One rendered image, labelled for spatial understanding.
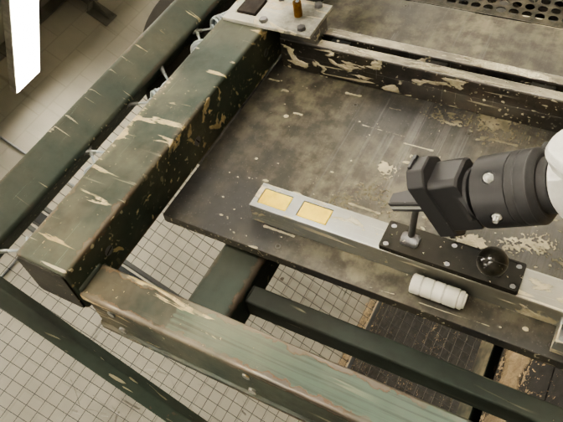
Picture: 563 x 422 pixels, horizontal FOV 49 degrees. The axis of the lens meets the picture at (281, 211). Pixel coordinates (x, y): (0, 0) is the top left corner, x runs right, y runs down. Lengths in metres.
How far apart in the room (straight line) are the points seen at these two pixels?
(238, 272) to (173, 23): 0.99
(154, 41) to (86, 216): 0.89
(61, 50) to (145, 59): 4.82
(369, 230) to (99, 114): 0.89
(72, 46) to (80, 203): 5.61
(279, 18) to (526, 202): 0.67
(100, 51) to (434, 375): 5.91
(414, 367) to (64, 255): 0.53
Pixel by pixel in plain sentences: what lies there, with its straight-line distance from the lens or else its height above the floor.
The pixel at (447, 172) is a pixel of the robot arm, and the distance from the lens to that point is 0.77.
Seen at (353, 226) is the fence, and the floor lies 1.57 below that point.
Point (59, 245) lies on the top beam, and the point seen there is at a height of 1.91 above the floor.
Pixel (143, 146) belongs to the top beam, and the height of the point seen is 1.91.
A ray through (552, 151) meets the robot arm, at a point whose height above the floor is 1.51.
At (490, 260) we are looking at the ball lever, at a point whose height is 1.45.
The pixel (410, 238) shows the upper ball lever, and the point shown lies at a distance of 0.91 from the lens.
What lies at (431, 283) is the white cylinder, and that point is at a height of 1.45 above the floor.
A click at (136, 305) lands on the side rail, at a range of 0.92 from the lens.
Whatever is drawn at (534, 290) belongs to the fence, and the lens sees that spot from 0.91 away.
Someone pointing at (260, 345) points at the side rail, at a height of 1.61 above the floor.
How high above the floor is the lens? 1.75
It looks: 5 degrees down
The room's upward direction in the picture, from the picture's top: 55 degrees counter-clockwise
